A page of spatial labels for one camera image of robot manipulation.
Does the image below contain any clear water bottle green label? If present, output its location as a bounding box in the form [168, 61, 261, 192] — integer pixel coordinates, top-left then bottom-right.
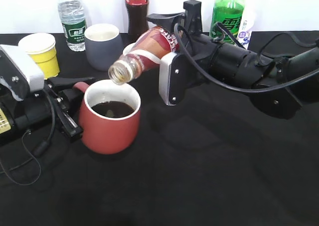
[57, 0, 86, 52]

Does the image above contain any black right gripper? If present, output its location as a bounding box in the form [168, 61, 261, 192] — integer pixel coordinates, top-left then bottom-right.
[146, 0, 224, 89]

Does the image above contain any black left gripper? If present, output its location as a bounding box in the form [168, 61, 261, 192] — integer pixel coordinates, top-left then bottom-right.
[44, 77, 96, 142]

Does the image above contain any red ceramic mug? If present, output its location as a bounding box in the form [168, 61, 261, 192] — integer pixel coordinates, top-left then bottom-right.
[73, 79, 141, 155]

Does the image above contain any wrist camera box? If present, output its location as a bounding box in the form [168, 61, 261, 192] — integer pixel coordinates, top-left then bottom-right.
[159, 52, 187, 106]
[0, 44, 44, 101]

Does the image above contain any yellow paper cup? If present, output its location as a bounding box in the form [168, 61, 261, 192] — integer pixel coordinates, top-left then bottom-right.
[18, 33, 60, 79]

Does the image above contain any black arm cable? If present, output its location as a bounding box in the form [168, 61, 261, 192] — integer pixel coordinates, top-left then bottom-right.
[173, 21, 319, 94]
[0, 88, 56, 186]

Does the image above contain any brown nescafe coffee bottle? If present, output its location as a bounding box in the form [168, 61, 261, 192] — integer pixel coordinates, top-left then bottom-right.
[108, 26, 179, 85]

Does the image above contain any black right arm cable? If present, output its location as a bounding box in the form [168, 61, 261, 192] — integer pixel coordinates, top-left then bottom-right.
[173, 21, 319, 94]

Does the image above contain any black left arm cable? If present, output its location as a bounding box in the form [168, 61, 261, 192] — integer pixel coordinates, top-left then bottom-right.
[0, 88, 56, 186]

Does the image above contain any green sprite bottle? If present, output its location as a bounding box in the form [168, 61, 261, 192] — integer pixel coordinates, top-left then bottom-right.
[209, 0, 245, 38]

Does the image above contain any grey ceramic mug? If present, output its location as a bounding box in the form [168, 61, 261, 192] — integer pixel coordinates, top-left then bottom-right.
[84, 23, 124, 72]

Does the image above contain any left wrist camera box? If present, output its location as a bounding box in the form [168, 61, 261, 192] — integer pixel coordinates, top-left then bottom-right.
[0, 44, 44, 101]

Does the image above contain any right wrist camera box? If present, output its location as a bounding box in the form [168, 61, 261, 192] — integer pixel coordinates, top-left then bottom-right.
[159, 52, 187, 106]

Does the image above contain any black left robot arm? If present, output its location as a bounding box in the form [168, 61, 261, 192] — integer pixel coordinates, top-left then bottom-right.
[0, 77, 96, 144]

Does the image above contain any white yogurt drink bottle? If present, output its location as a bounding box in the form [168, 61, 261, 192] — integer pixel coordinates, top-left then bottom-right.
[237, 6, 256, 49]

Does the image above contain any cola bottle red label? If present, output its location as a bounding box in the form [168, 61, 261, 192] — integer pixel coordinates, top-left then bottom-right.
[125, 0, 149, 42]

